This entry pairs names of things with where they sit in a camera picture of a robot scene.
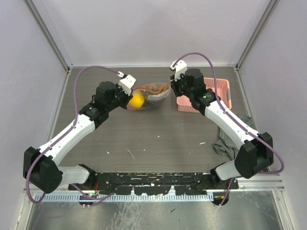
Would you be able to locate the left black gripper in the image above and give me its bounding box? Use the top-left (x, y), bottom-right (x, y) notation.
top-left (106, 83), bottom-right (133, 112)

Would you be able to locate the yellow lemon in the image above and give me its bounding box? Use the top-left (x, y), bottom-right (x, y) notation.
top-left (129, 93), bottom-right (145, 109)

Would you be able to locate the pink plastic basket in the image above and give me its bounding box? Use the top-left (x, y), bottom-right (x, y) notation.
top-left (176, 77), bottom-right (233, 113)

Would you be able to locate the clear zip bag orange zipper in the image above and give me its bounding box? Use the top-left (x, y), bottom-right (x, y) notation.
top-left (128, 83), bottom-right (171, 111)

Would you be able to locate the brown longan bunch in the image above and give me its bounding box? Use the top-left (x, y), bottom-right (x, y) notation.
top-left (145, 82), bottom-right (169, 94)

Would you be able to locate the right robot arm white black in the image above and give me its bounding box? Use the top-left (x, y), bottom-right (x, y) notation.
top-left (170, 69), bottom-right (274, 189)

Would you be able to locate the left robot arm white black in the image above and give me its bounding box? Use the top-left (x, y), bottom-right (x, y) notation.
top-left (23, 79), bottom-right (135, 194)

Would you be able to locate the grey cloth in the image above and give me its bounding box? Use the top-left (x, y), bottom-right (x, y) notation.
top-left (212, 114), bottom-right (256, 160)

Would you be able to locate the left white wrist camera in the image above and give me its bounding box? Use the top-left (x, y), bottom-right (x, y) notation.
top-left (117, 71), bottom-right (136, 95)

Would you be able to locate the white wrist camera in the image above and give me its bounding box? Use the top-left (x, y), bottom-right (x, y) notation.
top-left (169, 60), bottom-right (188, 81)
top-left (117, 71), bottom-right (136, 95)

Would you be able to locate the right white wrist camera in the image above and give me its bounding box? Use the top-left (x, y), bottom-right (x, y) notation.
top-left (169, 60), bottom-right (188, 81)

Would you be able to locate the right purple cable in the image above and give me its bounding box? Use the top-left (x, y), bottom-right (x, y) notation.
top-left (175, 52), bottom-right (285, 207)

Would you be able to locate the purple cable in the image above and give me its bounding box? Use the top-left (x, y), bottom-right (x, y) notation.
top-left (175, 52), bottom-right (285, 207)
top-left (25, 66), bottom-right (125, 208)

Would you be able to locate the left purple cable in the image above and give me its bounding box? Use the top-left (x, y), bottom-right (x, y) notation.
top-left (25, 66), bottom-right (125, 208)

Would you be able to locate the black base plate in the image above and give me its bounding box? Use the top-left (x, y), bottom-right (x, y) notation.
top-left (76, 172), bottom-right (238, 196)

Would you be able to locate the grey slotted cable duct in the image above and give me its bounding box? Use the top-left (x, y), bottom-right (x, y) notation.
top-left (42, 192), bottom-right (214, 202)

